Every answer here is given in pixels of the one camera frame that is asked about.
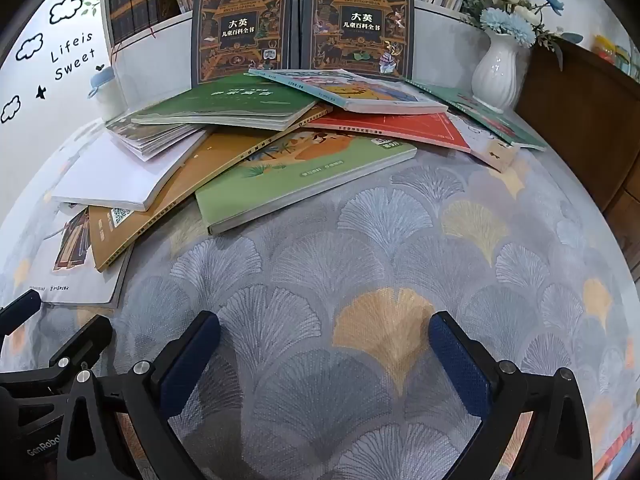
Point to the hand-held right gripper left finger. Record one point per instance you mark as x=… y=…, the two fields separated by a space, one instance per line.
x=192 y=355

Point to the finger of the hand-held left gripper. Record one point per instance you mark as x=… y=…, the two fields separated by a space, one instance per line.
x=87 y=342
x=17 y=310

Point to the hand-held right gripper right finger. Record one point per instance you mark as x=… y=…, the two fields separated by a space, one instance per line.
x=457 y=355

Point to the teal green paperback book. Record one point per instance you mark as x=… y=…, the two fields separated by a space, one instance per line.
x=520 y=135

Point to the red book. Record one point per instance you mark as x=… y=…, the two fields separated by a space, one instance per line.
x=400 y=127

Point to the dark green paperback book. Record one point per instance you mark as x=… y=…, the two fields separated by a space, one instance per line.
x=225 y=102

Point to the white spiral-bound figure book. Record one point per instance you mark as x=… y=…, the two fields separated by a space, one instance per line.
x=65 y=270

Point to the mustard yellow book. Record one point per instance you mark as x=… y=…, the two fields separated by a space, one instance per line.
x=165 y=205

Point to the plain white book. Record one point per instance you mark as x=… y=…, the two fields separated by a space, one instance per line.
x=115 y=175

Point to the light green landscape book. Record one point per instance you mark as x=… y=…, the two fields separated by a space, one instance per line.
x=300 y=180

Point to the thin white booklet stack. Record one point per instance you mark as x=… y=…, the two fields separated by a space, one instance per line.
x=150 y=137

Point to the white bottle with blue lid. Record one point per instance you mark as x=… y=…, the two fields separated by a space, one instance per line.
x=107 y=102

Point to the brown wooden cabinet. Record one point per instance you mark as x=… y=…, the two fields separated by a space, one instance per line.
x=575 y=125

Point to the white bookshelf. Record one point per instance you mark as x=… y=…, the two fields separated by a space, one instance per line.
x=150 y=75

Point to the light blue illustrated book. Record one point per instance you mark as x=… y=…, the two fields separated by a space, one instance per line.
x=350 y=92

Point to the white ribbed vase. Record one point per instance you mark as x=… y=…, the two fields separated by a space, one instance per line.
x=497 y=70

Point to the dark ornate encyclopedia book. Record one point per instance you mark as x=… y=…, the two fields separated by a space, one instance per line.
x=240 y=30
x=357 y=25

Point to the blue and white artificial flowers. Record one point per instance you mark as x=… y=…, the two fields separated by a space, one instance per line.
x=505 y=25

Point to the colourful toy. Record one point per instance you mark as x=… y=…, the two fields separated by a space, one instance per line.
x=607 y=50

